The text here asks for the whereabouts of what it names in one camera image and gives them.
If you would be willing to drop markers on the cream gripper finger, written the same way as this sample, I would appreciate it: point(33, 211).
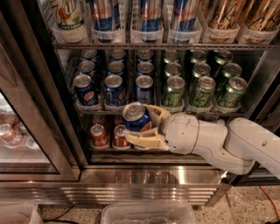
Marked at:
point(150, 139)
point(157, 114)

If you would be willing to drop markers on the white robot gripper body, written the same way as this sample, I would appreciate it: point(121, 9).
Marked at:
point(180, 133)

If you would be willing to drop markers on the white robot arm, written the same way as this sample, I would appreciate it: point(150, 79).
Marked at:
point(233, 147)

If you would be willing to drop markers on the front right red soda can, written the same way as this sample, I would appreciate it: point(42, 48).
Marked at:
point(119, 138)

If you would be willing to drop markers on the red soda can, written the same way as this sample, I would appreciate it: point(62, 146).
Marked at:
point(118, 120)
point(99, 119)
point(119, 138)
point(99, 136)

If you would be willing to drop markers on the second row right pepsi can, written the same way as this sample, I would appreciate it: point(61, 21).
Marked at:
point(144, 89)

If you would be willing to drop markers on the second row pepsi can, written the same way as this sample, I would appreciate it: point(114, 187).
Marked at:
point(144, 89)
point(115, 67)
point(86, 67)

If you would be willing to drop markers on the front left green can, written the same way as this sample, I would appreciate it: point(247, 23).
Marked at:
point(173, 91)

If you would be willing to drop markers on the back right red soda can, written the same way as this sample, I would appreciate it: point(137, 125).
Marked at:
point(118, 120)

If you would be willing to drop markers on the front middle green can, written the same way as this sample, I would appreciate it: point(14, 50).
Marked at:
point(202, 92)

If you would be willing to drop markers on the second row left green can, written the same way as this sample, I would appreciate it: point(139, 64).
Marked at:
point(172, 69)

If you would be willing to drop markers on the second row green can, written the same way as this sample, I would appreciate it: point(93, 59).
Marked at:
point(172, 69)
point(198, 70)
point(228, 71)

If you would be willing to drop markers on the front left red soda can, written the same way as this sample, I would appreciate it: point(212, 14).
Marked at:
point(99, 136)

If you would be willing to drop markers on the back left red soda can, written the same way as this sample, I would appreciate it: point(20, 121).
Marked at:
point(99, 119)

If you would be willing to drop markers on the front right green can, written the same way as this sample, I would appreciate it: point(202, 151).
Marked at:
point(231, 94)

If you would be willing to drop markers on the back left green can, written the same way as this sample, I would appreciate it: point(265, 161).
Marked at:
point(171, 56)

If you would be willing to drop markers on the second row middle green can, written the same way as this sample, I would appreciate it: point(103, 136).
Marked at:
point(198, 70)

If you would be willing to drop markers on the second row middle pepsi can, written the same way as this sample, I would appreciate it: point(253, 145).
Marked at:
point(115, 67)

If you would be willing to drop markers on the back middle green can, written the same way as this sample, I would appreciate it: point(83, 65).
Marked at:
point(198, 56)

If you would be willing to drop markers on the second row right green can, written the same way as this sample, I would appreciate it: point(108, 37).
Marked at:
point(228, 71)

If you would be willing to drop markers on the back right green can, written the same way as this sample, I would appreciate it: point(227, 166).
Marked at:
point(220, 59)

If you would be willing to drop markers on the second row left pepsi can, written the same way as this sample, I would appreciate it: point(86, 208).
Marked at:
point(86, 67)

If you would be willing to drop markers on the middle red bull can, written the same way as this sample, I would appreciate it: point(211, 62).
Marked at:
point(150, 15)

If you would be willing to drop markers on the red bull can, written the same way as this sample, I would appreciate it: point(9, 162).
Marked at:
point(184, 15)
point(106, 15)
point(150, 15)

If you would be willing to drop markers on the right red bull can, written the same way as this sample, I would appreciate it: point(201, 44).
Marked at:
point(184, 15)

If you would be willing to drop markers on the glass fridge door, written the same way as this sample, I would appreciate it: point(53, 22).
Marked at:
point(35, 149)

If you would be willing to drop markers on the left red bull can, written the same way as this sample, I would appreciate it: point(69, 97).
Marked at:
point(106, 15)

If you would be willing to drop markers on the left gold can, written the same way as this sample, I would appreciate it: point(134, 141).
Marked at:
point(226, 13)

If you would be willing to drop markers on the gold can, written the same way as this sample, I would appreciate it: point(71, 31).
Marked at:
point(226, 13)
point(265, 14)

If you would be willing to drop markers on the right gold can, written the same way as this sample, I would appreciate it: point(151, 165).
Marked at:
point(265, 14)

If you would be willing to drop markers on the white 7up can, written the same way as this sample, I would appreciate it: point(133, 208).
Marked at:
point(67, 14)

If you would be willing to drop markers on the clear plastic bin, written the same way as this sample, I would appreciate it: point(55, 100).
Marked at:
point(19, 213)
point(161, 212)

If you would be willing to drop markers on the left clear plastic bin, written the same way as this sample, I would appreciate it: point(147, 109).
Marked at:
point(19, 213)

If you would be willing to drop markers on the middle wire shelf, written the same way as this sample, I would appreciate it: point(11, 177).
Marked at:
point(110, 112)

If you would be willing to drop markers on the wire shelf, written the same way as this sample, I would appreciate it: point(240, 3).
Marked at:
point(110, 112)
point(165, 46)

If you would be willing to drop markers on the top wire shelf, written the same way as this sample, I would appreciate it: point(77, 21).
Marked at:
point(165, 46)

